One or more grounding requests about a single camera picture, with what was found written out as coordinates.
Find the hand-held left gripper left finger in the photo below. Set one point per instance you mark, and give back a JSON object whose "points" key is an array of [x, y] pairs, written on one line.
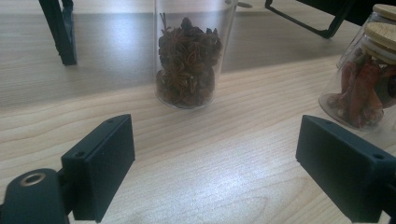
{"points": [[99, 168]]}

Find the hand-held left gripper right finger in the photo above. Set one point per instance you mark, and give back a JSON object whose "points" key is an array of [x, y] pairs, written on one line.
{"points": [[345, 168]]}

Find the glass jar dried red chili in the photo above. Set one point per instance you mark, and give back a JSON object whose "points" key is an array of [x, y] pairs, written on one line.
{"points": [[361, 93]]}

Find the tall glass jar star anise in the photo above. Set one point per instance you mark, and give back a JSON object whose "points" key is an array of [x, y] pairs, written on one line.
{"points": [[186, 62]]}

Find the small glass jar wooden lid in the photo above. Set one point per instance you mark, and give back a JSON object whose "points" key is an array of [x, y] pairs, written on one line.
{"points": [[384, 12]]}

